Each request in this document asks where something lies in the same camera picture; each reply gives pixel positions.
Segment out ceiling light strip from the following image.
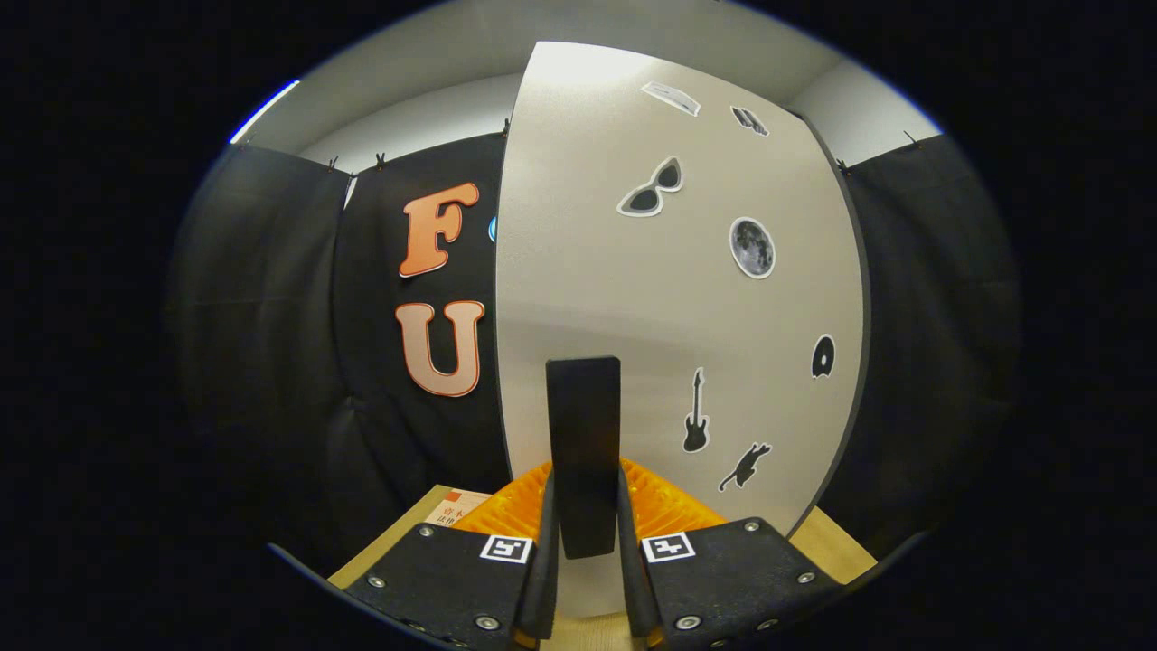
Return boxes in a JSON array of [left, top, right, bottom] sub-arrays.
[[229, 80, 301, 146]]

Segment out white shoe cabinet door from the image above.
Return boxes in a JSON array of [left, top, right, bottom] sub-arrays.
[[495, 41, 870, 625]]

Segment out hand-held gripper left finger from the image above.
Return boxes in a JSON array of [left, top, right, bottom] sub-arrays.
[[348, 461, 560, 651]]

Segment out beige book red print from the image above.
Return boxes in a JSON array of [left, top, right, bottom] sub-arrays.
[[423, 486, 495, 528]]

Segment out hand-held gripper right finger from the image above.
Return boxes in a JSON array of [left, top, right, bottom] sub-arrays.
[[617, 457, 846, 651]]

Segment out black door handle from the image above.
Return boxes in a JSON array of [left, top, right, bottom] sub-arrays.
[[545, 356, 623, 560]]

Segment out black backdrop cloth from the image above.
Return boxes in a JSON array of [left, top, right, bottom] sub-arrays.
[[163, 131, 1022, 580]]

